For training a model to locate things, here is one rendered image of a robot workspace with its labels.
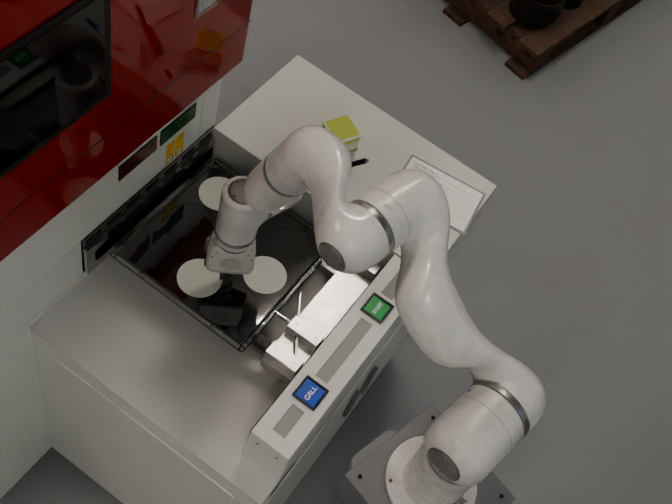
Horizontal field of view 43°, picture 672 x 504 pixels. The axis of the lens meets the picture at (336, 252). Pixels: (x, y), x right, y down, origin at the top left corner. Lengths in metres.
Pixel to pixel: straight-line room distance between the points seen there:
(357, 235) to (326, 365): 0.60
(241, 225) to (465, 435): 0.61
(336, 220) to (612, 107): 2.94
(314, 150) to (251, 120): 0.81
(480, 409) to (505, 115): 2.51
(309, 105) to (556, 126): 1.86
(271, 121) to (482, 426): 1.04
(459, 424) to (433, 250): 0.28
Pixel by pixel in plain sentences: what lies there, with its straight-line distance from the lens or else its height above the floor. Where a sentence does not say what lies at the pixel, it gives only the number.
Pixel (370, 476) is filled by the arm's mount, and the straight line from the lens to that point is 1.78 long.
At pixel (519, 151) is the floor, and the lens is 3.69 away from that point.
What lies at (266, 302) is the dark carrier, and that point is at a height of 0.90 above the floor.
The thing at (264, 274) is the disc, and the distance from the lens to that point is 1.95.
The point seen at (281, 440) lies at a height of 0.96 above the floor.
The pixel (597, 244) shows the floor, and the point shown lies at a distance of 3.56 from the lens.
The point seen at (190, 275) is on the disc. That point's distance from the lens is 1.93.
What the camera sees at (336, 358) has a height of 0.96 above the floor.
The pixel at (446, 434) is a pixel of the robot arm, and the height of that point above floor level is 1.33.
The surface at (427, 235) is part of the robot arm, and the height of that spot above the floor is 1.51.
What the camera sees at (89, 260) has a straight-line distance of 1.95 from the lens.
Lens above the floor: 2.56
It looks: 55 degrees down
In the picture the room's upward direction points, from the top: 21 degrees clockwise
